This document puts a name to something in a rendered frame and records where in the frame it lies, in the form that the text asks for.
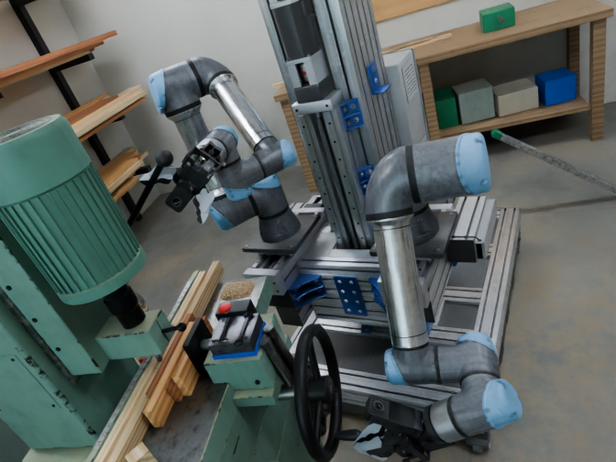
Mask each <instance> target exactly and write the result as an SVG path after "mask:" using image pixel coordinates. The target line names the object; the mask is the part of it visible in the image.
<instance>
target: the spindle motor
mask: <svg viewBox="0 0 616 462"><path fill-rule="evenodd" d="M0 218H1V219H2V220H3V222H4V223H5V225H6V226H7V228H8V229H9V230H10V232H11V233H12V234H13V236H14V237H15V238H16V240H17V241H18V243H19V244H20V245H21V247H22V248H23V249H24V250H25V251H26V252H27V254H28V256H29V257H30V258H31V260H32V261H33V262H34V264H35V265H36V266H37V268H38V269H39V271H40V272H41V273H42V275H43V276H44V277H45V279H46V280H47V281H48V283H49V284H50V286H51V287H52V289H53V290H54V291H55V292H56V293H57V295H58V296H59V297H60V299H61V300H62V301H63V302H64V303H66V304H69V305H77V304H84V303H89V302H92V301H95V300H98V299H100V298H102V297H105V296H106V295H108V294H110V293H111V292H114V291H115V290H117V289H119V288H120V287H122V286H123V285H125V284H126V283H127V282H128V281H130V280H131V279H132V278H133V277H134V276H135V275H136V274H137V273H138V272H139V271H140V270H141V268H142V267H143V265H144V264H145V261H146V257H147V256H146V253H145V251H144V250H143V248H142V246H141V245H140V244H139V242H138V240H137V238H136V236H135V235H134V233H133V231H132V230H131V228H130V226H129V224H128V223H127V220H126V219H125V217H124V216H123V214H122V213H121V211H120V209H119V208H118V206H117V204H116V202H115V200H114V198H113V197H112V195H111V193H110V192H109V191H108V189H107V187H106V186H105V183H104V181H103V180H102V178H101V176H100V175H99V173H98V171H97V169H96V168H95V166H94V165H93V163H92V162H91V159H90V157H89V156H88V154H87V152H86V151H85V149H84V147H83V145H82V143H81V141H80V140H79V139H78V137H77V135H76V134H75V132H74V130H73V129H72V126H71V124H70V123H69V121H68V119H66V118H65V117H63V116H62V115H59V114H57V115H49V116H45V117H42V118H39V119H36V120H33V121H31V122H28V123H25V124H23V125H21V126H16V127H14V128H11V129H9V130H7V131H5V132H3V133H0Z"/></svg>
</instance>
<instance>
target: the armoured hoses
mask: <svg viewBox="0 0 616 462"><path fill-rule="evenodd" d="M263 331H264V333H265V334H266V335H268V336H269V337H267V336H264V337H262V338H261V339H260V340H259V342H258V344H259V346H260V347H261V348H263V349H264V350H265V352H266V354H267V355H268V356H269V359H270V361H271V363H272V365H273V366H274V367H275V369H276V370H277V372H278V374H279V376H280V378H281V379H282V381H283V383H284V384H285V386H287V387H290V386H292V385H293V365H294V358H293V356H292V354H291V352H290V351H289V349H288V348H287V347H286V345H285V343H284V342H283V340H282V339H281V336H280V335H279V333H278V331H277V330H276V328H275V327H274V325H273V324H272V323H269V324H265V326H264V327H263ZM272 343H273V344H272ZM275 347H276V349H277V350H278V351H277V350H276V349H275ZM278 352H279V353H278ZM286 366H287V367H286ZM309 406H310V413H311V417H312V422H313V425H314V410H313V408H314V406H315V404H314V405H312V406H313V408H312V407H311V405H310V403H309ZM327 415H328V403H327V404H324V405H323V413H322V421H321V436H323V435H325V433H326V417H327Z"/></svg>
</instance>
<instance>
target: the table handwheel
mask: <svg viewBox="0 0 616 462"><path fill-rule="evenodd" d="M314 336H315V337H316V338H317V339H318V341H319V343H320V345H321V347H322V350H323V352H324V357H325V361H326V366H327V370H328V375H322V376H321V373H320V369H319V366H318V362H317V359H316V354H315V351H314V342H313V338H314ZM308 356H309V359H310V363H311V368H312V373H313V375H312V376H311V377H310V378H309V379H308V380H307V367H308ZM283 401H294V404H295V411H296V417H297V422H298V426H299V430H300V434H301V437H302V441H303V444H304V446H305V448H306V450H307V452H308V453H309V455H310V456H311V458H312V459H313V460H315V461H316V462H328V461H330V460H331V459H332V458H333V457H334V455H335V453H336V450H337V448H338V445H339V440H336V438H335V432H339V431H341V428H342V390H341V380H340V374H339V368H338V364H337V359H336V352H335V350H334V347H333V344H332V341H331V339H330V337H329V335H328V333H327V332H326V331H325V329H324V328H323V327H322V326H320V325H319V324H308V325H307V326H306V327H305V328H304V329H303V330H302V332H301V334H300V337H299V339H298V342H297V346H296V350H295V357H294V365H293V385H292V386H290V387H287V386H285V384H281V388H280V395H279V398H278V402H283ZM309 402H310V403H311V404H312V405H314V404H315V406H314V420H313V422H312V417H311V413H310V406H309ZM328 403H331V418H330V427H329V433H328V436H327V440H326V443H325V445H324V448H322V447H321V446H320V436H321V422H322V413H323V405H324V404H328Z"/></svg>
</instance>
